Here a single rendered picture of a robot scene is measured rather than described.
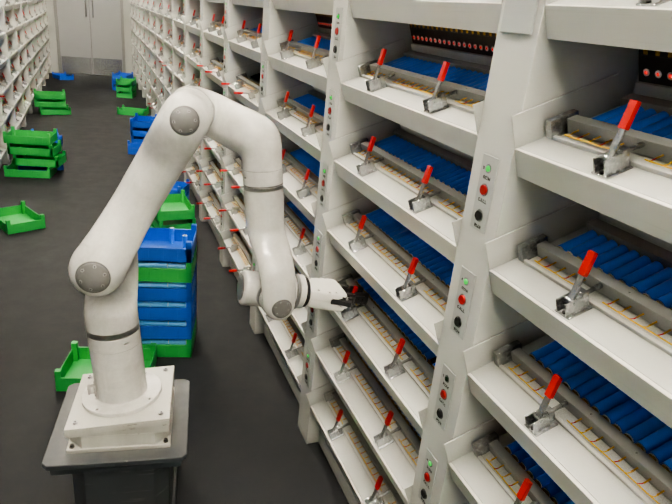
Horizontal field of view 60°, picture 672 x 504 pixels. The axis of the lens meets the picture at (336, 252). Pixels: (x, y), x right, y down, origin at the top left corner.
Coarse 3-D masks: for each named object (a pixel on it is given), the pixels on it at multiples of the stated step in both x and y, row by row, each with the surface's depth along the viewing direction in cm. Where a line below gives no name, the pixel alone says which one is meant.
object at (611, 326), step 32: (544, 224) 93; (576, 224) 96; (608, 224) 91; (512, 256) 93; (544, 256) 90; (576, 256) 87; (608, 256) 85; (640, 256) 84; (512, 288) 88; (544, 288) 85; (576, 288) 78; (608, 288) 79; (640, 288) 77; (544, 320) 83; (576, 320) 78; (608, 320) 76; (640, 320) 75; (576, 352) 78; (608, 352) 72; (640, 352) 70; (640, 384) 68
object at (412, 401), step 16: (336, 272) 166; (352, 272) 168; (336, 320) 160; (352, 320) 152; (368, 320) 151; (352, 336) 147; (368, 336) 145; (384, 336) 143; (368, 352) 140; (384, 352) 138; (384, 384) 133; (400, 384) 128; (416, 384) 127; (400, 400) 124; (416, 400) 123; (416, 416) 119
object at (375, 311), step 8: (352, 280) 164; (368, 304) 152; (376, 312) 148; (384, 320) 145; (376, 328) 145; (384, 328) 145; (392, 328) 141; (392, 336) 141; (400, 336) 138; (408, 344) 135; (408, 352) 133; (416, 352) 132; (416, 360) 130; (424, 360) 129; (416, 368) 129; (424, 368) 127; (432, 368) 126; (416, 376) 127; (432, 376) 124
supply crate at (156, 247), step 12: (156, 228) 225; (168, 228) 226; (192, 228) 225; (144, 240) 226; (156, 240) 227; (168, 240) 228; (180, 240) 228; (192, 240) 227; (144, 252) 208; (156, 252) 208; (168, 252) 209; (180, 252) 209; (192, 252) 213
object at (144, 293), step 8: (192, 280) 234; (144, 288) 213; (152, 288) 213; (160, 288) 214; (168, 288) 214; (176, 288) 215; (192, 288) 219; (144, 296) 214; (152, 296) 215; (160, 296) 215; (168, 296) 215; (176, 296) 216; (184, 296) 216; (192, 296) 220
